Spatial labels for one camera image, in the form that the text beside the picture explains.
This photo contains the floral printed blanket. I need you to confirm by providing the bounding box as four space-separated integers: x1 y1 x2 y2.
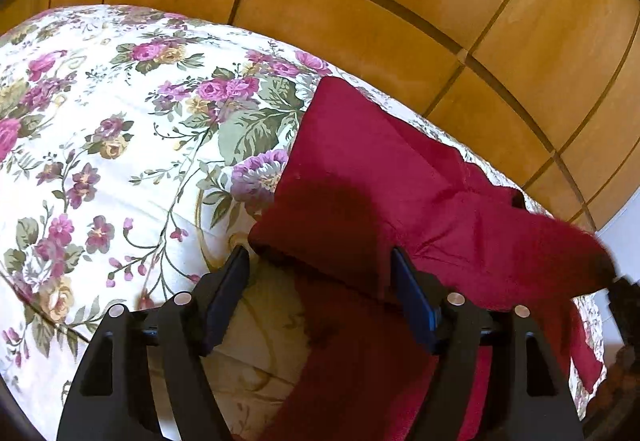
0 4 608 441

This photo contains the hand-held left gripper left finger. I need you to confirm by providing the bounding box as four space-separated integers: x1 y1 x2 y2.
56 245 250 441

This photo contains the wooden wardrobe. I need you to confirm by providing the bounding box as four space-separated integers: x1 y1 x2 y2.
0 0 640 232

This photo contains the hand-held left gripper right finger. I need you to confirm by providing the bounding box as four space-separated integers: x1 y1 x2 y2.
390 247 586 441

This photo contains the dark red small garment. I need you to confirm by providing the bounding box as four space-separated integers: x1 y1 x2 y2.
248 76 617 441

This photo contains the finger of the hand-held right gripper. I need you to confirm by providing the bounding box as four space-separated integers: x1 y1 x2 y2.
607 275 640 347

